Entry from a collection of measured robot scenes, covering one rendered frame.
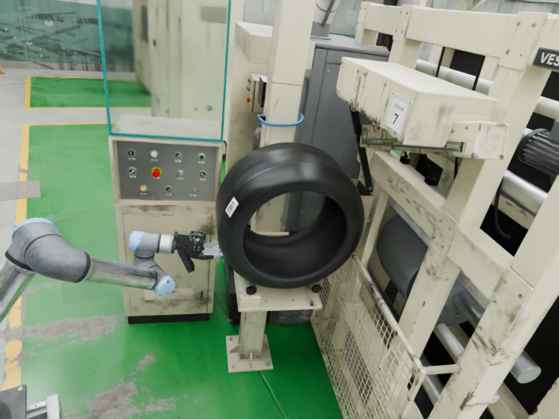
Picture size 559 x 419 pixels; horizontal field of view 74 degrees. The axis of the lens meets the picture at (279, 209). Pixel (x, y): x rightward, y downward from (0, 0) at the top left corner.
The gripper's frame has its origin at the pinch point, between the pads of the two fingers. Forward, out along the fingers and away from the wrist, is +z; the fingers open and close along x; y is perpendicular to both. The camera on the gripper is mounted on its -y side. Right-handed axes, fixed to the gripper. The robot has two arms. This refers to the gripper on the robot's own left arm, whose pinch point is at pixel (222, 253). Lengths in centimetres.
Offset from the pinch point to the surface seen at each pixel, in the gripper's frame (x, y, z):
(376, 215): 23, 16, 75
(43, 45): 829, -93, -334
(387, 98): -18, 76, 35
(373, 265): 47, -31, 103
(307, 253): 10.7, -2.2, 40.4
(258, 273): -12.0, 1.0, 13.2
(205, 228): 61, -27, -2
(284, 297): -2.5, -18.0, 30.7
